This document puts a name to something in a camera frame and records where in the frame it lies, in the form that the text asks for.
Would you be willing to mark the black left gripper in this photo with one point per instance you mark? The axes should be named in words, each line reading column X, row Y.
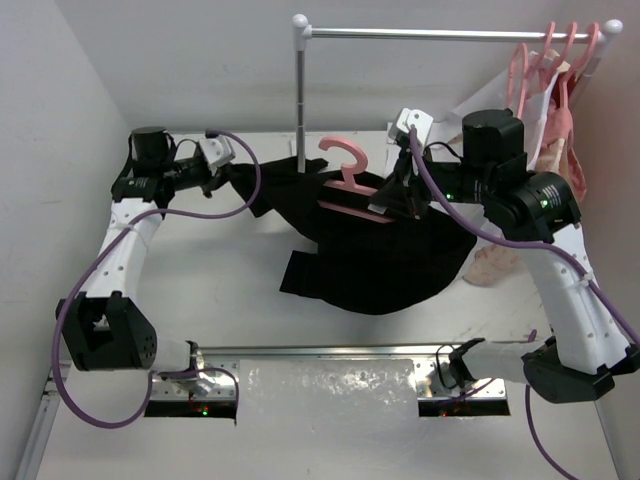
column 214, row 176

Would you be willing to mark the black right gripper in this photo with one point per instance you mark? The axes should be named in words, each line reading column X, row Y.
column 409, row 183

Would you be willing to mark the pink hanger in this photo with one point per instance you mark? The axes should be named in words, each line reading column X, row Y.
column 561, row 68
column 348, row 182
column 521, row 71
column 593, row 31

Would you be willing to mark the black shirt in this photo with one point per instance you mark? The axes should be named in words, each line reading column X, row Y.
column 359, row 265

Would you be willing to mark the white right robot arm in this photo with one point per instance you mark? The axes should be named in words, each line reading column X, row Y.
column 488, row 189

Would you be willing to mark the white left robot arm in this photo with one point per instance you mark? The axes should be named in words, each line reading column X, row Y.
column 104, row 329

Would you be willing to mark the white shirt on hanger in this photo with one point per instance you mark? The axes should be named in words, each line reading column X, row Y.
column 494, row 96

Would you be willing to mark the pink floral garment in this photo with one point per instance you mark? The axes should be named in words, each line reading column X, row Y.
column 557, row 154

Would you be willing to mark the white metal clothes rack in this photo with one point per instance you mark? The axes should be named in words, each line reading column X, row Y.
column 304, row 32

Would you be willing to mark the white foil cover sheet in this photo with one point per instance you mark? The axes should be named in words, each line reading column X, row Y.
column 335, row 393

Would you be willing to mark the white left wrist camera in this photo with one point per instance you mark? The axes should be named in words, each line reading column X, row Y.
column 217, row 151

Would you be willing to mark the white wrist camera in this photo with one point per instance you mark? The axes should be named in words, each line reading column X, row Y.
column 408, row 120
column 217, row 151

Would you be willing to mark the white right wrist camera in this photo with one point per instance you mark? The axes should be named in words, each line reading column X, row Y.
column 408, row 120

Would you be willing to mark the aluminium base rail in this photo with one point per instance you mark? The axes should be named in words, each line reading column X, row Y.
column 212, row 376

